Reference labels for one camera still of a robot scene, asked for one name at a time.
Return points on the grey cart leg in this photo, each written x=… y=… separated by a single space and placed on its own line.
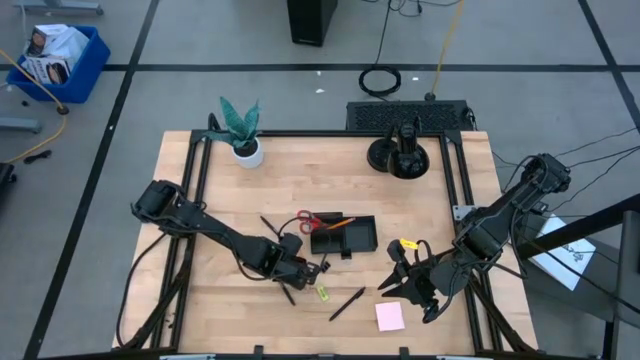
x=20 y=125
x=60 y=9

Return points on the black pen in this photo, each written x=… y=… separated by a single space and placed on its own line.
x=347 y=304
x=290 y=297
x=267 y=223

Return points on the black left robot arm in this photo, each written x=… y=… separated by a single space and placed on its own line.
x=220 y=235

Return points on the black perforated computer case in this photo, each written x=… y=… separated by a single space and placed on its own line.
x=405 y=116

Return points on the white paper sheet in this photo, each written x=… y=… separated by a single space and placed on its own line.
x=570 y=260

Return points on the black computer tower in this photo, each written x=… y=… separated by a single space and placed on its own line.
x=310 y=20

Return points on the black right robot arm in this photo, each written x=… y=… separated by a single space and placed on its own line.
x=500 y=225

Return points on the yellow pencil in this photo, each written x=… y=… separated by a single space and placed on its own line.
x=342 y=223

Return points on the black desk lamp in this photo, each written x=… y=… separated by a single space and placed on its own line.
x=407 y=162

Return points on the small white printed box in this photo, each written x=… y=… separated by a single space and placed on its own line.
x=45 y=70

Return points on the black mesh desk organizer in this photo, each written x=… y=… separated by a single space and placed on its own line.
x=360 y=237

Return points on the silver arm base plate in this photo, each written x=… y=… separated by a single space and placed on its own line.
x=462 y=212

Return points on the blue plastic bin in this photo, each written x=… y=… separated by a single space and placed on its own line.
x=85 y=75

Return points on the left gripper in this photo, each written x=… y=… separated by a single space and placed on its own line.
x=289 y=257

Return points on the large white printed box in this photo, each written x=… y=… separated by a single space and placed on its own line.
x=60 y=42

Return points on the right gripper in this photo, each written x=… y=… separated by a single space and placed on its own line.
x=425 y=285

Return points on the grey metal post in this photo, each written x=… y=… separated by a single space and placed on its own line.
x=627 y=280

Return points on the black diagonal frame beam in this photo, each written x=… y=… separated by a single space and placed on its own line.
x=620 y=211

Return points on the pink sticky note pad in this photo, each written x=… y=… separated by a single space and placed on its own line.
x=390 y=316

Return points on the green plant in white pot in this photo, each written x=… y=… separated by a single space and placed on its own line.
x=248 y=156

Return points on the small black floor object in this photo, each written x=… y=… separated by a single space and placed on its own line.
x=37 y=157

